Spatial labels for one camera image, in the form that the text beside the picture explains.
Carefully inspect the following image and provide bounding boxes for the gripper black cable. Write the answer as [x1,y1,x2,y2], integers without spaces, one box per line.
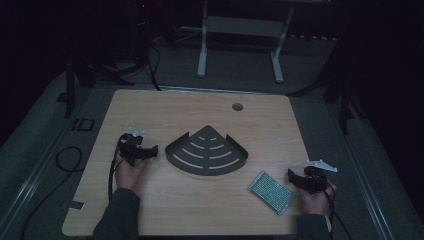
[321,182,355,240]
[107,139,127,203]

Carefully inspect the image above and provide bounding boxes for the black floor cable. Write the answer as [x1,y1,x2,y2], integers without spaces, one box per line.
[19,145,84,240]

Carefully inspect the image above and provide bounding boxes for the dark corner shelf rack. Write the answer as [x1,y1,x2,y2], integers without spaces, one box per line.
[164,125,250,177]

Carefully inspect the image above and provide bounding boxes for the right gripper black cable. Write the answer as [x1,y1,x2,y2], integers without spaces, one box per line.
[321,182,355,240]

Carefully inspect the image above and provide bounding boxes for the black metal stand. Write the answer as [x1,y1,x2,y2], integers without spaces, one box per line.
[285,33,369,136]
[61,33,151,120]

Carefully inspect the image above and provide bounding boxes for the light green scouring sponge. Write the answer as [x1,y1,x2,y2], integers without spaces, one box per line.
[247,170,296,217]

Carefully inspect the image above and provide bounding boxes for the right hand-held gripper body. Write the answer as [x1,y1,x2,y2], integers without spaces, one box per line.
[301,159,338,195]

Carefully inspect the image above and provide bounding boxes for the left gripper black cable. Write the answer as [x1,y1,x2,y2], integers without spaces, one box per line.
[107,139,127,203]

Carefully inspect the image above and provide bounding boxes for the person's left hand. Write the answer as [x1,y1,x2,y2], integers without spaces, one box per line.
[114,155,148,200]

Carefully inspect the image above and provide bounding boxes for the dark tape strip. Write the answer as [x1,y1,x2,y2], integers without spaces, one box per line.
[67,199,86,211]

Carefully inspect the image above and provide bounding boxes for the person's right hand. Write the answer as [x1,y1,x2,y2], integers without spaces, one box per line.
[297,183,338,216]

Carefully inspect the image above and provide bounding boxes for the black hanging cable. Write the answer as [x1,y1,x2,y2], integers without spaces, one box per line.
[146,42,164,92]

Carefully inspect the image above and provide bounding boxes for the white metal desk frame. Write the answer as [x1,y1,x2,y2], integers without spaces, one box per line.
[196,0,296,84]

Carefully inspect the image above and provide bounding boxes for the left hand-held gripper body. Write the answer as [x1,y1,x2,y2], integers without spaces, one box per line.
[117,126,147,168]

